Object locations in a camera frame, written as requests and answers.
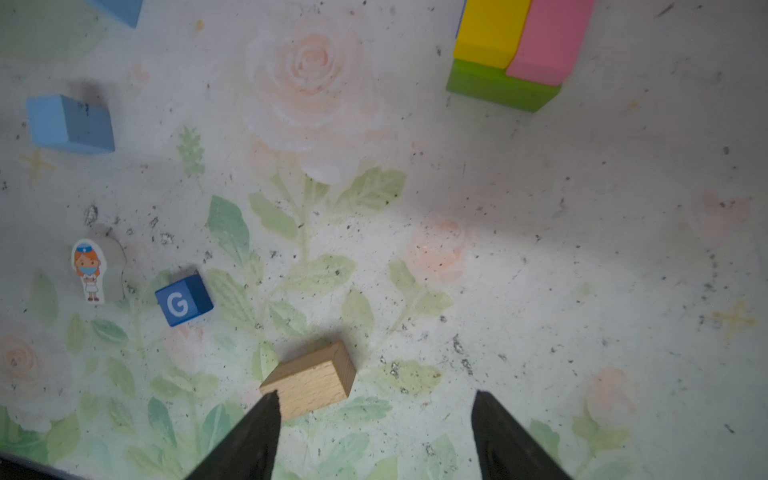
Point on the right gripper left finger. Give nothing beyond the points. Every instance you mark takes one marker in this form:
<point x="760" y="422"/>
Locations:
<point x="249" y="450"/>

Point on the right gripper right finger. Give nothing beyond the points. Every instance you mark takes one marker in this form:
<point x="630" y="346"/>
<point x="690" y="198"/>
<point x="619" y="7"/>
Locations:
<point x="506" y="451"/>

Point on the natural wood rectangular block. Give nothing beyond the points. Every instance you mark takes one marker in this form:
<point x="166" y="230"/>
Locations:
<point x="312" y="381"/>

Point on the green rectangular block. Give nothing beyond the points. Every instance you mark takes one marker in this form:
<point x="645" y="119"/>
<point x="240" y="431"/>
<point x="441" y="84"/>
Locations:
<point x="493" y="85"/>

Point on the light blue cube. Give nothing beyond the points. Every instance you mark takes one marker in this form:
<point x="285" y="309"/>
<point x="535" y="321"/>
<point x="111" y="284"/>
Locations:
<point x="61" y="123"/>
<point x="125" y="11"/>

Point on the yellow rectangular block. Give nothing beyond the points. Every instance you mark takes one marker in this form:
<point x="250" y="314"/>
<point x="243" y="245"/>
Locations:
<point x="490" y="31"/>

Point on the pink rectangular block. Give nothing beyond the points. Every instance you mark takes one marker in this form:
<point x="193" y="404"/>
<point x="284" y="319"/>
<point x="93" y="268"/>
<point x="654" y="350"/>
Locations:
<point x="551" y="40"/>

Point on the blue letter G cube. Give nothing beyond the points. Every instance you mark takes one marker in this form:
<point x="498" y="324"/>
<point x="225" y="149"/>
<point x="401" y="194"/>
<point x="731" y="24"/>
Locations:
<point x="184" y="300"/>

